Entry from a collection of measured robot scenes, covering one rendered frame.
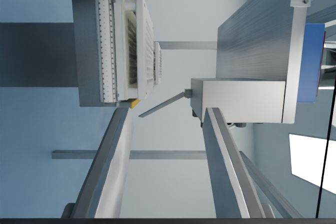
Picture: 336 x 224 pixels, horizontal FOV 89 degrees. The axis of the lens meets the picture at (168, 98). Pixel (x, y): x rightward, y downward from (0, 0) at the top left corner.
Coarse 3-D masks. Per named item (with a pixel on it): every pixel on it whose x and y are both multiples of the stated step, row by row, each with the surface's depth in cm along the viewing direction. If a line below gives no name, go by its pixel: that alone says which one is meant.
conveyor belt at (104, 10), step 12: (96, 0) 40; (108, 0) 40; (96, 12) 41; (108, 12) 40; (96, 24) 41; (108, 24) 41; (108, 36) 41; (108, 48) 41; (108, 60) 42; (108, 72) 42; (108, 84) 43; (108, 96) 43
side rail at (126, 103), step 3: (153, 84) 109; (129, 99) 48; (132, 99) 48; (120, 102) 43; (123, 102) 43; (126, 102) 43; (129, 102) 43; (120, 105) 44; (123, 105) 44; (126, 105) 44; (129, 105) 44
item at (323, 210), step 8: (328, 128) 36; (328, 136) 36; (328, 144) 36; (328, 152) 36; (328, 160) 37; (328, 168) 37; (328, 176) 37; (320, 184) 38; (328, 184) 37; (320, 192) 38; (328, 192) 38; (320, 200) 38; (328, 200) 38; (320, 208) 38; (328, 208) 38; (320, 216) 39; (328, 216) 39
